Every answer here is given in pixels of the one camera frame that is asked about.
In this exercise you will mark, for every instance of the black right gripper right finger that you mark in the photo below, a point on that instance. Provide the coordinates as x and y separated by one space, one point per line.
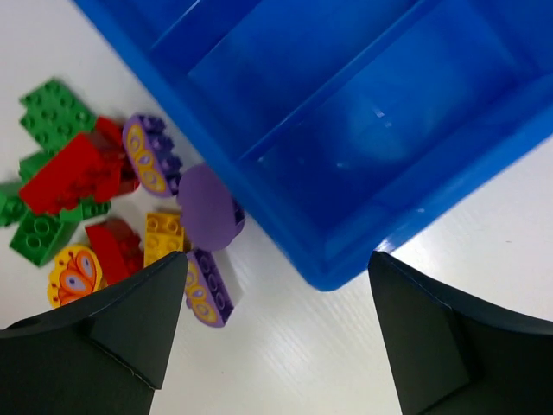
453 353

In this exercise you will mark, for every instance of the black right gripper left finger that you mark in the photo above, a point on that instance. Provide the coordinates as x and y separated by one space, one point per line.
106 353

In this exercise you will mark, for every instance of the yellow butterfly lego brick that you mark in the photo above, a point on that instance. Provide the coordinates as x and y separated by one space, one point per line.
77 273

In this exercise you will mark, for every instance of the red curved lego brick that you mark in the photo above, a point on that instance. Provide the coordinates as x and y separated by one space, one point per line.
117 248

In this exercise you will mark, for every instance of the yellow lego plate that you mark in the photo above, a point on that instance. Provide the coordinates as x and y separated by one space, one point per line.
164 234

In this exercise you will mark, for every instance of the plain purple rounded lego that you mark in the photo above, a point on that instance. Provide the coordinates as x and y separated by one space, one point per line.
211 217

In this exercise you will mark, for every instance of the small red lego brick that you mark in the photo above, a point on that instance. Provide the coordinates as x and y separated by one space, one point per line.
113 131

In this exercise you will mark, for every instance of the purple butterfly lego brick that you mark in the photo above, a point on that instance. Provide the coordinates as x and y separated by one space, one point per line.
150 151

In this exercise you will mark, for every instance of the green square lego brick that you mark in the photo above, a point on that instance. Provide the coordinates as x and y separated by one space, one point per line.
39 238

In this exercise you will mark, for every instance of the small green lego brick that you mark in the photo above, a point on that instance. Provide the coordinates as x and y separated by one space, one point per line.
85 210

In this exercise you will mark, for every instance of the large green lego plate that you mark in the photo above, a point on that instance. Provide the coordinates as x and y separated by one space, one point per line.
54 115

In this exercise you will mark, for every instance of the blue divided plastic tray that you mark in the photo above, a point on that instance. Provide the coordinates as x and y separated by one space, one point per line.
344 126

